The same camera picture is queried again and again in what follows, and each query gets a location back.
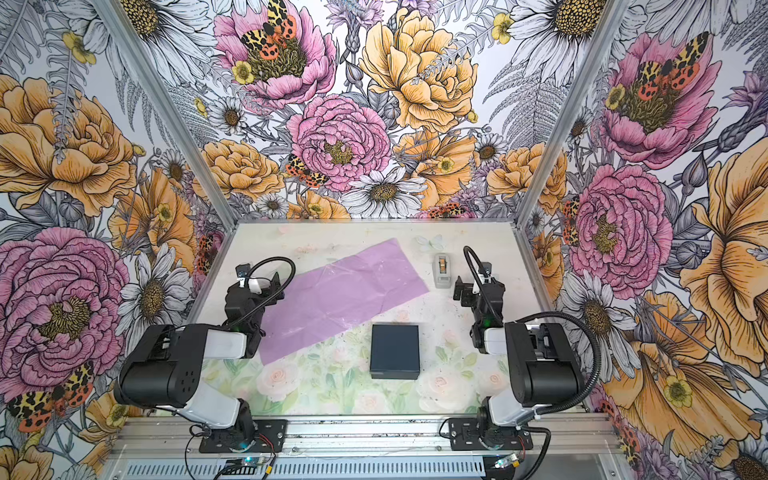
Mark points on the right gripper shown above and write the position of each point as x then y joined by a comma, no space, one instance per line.
472,294

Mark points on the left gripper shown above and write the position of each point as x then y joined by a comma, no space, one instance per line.
253,303

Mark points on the purple wrapping paper sheet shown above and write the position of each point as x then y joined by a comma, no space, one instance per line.
337,297

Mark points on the dark navy gift box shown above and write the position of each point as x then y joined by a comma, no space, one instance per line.
395,352

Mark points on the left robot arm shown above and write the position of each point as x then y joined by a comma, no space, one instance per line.
164,370

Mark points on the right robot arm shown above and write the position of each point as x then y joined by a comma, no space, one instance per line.
544,374

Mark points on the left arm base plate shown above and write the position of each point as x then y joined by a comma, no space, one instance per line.
264,436

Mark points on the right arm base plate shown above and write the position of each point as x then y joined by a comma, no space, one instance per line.
490,434

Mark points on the aluminium front rail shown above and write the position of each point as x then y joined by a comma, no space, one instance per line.
441,446

